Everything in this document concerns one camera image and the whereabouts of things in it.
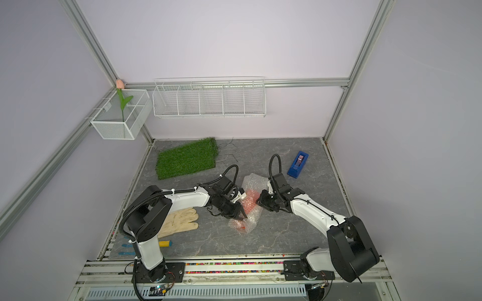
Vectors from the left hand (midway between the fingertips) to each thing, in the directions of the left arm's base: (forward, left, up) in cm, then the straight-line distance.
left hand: (244, 220), depth 83 cm
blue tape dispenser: (+28, -32, +1) cm, 42 cm away
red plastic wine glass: (+6, -2, +4) cm, 8 cm away
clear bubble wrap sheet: (+15, -5, +5) cm, 17 cm away
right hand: (+8, -6, +3) cm, 10 cm away
